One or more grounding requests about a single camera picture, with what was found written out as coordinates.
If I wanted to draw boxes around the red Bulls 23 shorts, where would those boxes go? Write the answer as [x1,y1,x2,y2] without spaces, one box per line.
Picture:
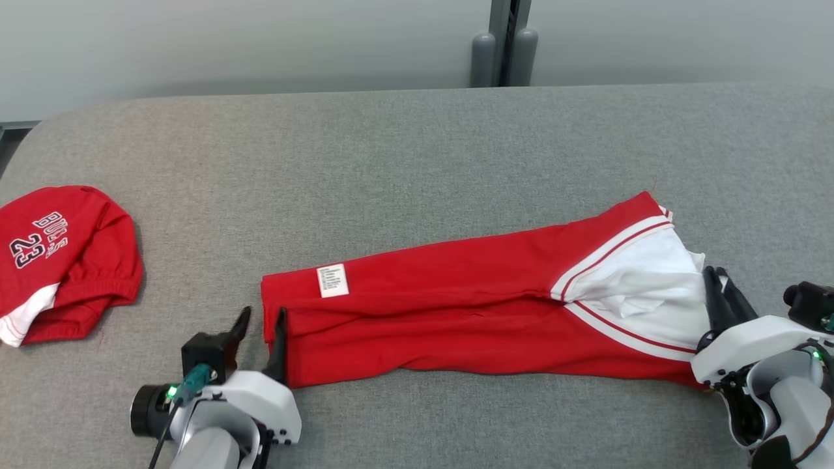
[0,185,145,348]

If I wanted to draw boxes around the red white-striped long pants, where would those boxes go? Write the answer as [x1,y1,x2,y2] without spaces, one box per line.
[261,190,712,391]

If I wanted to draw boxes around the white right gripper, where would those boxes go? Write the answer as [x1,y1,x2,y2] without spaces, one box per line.
[691,266,834,385]

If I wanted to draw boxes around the teal-plug left camera cable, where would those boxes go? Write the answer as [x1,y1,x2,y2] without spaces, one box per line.
[149,363,217,469]

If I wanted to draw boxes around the grey metal wall post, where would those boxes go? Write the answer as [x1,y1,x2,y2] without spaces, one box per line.
[489,0,532,87]

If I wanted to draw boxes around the grey cylindrical post bumper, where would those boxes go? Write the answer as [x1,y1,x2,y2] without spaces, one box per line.
[470,33,497,89]
[508,27,539,87]

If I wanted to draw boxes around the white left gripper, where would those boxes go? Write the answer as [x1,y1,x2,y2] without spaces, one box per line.
[189,306,303,449]

